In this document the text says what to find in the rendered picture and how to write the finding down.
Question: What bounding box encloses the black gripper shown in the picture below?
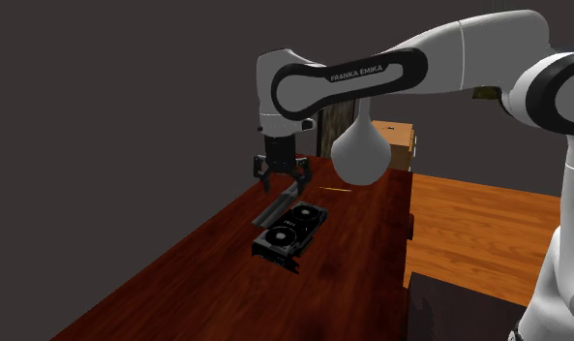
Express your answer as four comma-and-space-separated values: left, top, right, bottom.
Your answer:
253, 135, 314, 195

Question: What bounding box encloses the dark grey flat bar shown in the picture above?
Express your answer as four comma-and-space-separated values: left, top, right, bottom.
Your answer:
251, 181, 301, 229

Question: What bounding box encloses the black graphics card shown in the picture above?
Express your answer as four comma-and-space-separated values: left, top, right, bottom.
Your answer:
250, 200, 329, 275

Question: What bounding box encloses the dark wooden panel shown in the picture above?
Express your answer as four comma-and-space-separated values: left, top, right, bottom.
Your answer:
316, 98, 361, 160

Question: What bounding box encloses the white round vase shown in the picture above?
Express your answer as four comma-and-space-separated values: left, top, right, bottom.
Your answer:
330, 96, 393, 187

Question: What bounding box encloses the brown cardboard box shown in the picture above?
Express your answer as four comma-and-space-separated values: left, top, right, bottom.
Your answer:
371, 119, 418, 172

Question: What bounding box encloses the dark red wooden table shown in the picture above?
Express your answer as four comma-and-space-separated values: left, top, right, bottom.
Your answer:
50, 152, 415, 341

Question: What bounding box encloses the dark robot stand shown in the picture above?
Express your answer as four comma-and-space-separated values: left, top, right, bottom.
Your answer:
404, 270, 529, 341

